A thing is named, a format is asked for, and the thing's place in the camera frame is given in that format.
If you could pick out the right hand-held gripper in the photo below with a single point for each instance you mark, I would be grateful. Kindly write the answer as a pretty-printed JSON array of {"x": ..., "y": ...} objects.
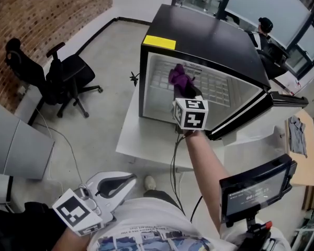
[{"x": 192, "y": 114}]

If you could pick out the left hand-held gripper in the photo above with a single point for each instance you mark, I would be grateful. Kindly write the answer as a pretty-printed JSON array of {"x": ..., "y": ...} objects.
[{"x": 76, "y": 213}]

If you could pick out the purple cleaning cloth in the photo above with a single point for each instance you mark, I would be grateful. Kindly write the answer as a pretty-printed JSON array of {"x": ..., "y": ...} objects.
[{"x": 179, "y": 78}]

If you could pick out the black mini fridge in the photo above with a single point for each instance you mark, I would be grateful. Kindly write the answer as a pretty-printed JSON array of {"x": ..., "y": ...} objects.
[{"x": 206, "y": 35}]

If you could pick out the person's left forearm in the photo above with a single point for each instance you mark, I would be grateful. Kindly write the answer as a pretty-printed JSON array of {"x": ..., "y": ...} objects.
[{"x": 70, "y": 242}]

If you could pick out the person's right forearm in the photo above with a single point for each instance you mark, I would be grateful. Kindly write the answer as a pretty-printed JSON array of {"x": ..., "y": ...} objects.
[{"x": 206, "y": 166}]

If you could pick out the white wire shelf rack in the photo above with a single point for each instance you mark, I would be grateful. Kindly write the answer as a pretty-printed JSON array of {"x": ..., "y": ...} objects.
[{"x": 159, "y": 81}]

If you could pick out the person's left shoe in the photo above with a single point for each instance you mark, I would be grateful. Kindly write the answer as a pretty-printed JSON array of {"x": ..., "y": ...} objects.
[{"x": 150, "y": 182}]

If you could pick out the person's left leg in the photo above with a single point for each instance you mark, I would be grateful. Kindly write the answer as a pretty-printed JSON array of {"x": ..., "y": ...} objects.
[{"x": 162, "y": 197}]

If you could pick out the person's white printed shirt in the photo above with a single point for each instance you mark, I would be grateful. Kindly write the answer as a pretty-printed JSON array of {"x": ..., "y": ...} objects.
[{"x": 151, "y": 218}]

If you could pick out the white table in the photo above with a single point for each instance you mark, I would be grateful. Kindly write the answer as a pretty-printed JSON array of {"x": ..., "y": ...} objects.
[{"x": 136, "y": 140}]

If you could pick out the white red-print box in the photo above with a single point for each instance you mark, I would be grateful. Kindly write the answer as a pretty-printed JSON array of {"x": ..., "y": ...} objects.
[{"x": 297, "y": 84}]

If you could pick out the grey shirt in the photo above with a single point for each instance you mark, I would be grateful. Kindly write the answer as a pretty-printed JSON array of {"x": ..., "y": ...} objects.
[{"x": 297, "y": 137}]

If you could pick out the grey cabinet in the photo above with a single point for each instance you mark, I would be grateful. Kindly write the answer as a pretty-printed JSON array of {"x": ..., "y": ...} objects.
[{"x": 18, "y": 148}]

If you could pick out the black-framed window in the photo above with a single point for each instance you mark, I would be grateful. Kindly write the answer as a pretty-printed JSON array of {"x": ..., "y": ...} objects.
[{"x": 267, "y": 6}]

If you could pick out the black chest-mounted monitor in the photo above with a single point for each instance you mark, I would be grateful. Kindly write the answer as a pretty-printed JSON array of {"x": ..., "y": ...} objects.
[{"x": 253, "y": 192}]

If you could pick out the white low cabinet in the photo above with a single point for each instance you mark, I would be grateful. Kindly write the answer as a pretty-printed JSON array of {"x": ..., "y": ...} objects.
[{"x": 2, "y": 188}]

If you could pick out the light wooden table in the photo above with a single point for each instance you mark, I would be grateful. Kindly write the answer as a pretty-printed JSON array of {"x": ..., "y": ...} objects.
[{"x": 310, "y": 145}]

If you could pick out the black mesh office chair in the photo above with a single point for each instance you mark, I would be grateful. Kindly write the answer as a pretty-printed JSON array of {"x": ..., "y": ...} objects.
[{"x": 68, "y": 72}]

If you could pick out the white metal rack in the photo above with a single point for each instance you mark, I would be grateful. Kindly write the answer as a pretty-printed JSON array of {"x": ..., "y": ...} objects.
[{"x": 308, "y": 239}]

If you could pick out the black monitor mount, red button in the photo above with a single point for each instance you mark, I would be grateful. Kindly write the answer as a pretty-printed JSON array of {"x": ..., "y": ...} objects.
[{"x": 257, "y": 231}]

